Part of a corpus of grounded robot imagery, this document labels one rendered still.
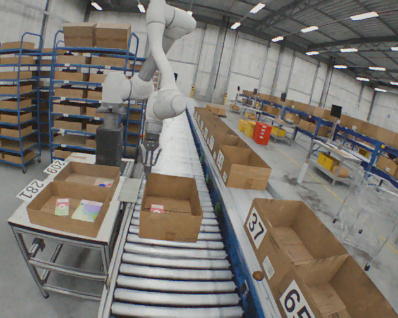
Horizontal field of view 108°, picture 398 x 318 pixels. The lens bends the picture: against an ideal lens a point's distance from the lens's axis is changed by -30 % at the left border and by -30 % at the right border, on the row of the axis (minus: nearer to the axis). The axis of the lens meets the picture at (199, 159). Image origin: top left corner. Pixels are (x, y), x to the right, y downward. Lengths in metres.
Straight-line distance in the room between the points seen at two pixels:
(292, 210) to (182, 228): 0.56
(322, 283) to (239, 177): 0.81
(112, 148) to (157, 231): 0.77
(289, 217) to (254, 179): 0.40
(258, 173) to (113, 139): 1.03
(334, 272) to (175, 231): 0.73
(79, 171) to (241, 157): 1.26
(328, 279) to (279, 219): 0.40
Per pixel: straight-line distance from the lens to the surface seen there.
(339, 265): 0.92
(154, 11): 1.19
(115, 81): 1.47
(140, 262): 0.96
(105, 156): 1.57
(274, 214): 1.07
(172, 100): 0.84
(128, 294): 0.85
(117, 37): 2.56
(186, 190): 1.32
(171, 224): 0.97
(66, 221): 1.04
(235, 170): 1.31
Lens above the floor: 1.48
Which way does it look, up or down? 21 degrees down
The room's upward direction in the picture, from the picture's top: 11 degrees clockwise
